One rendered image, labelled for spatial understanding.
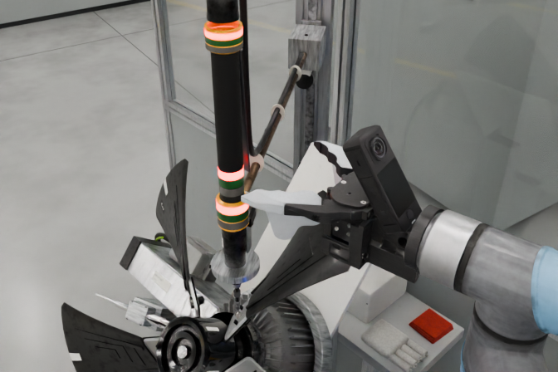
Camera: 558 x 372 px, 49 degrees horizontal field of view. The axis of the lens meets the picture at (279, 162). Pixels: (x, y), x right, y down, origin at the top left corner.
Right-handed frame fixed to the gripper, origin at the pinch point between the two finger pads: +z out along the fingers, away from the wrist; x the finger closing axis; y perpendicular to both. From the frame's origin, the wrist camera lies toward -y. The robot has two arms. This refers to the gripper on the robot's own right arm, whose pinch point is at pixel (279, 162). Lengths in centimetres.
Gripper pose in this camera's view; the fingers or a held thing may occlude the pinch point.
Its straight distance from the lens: 74.2
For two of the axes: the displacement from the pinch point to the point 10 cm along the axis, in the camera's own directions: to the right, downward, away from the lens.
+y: 0.0, 8.4, 5.4
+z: -8.0, -3.2, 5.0
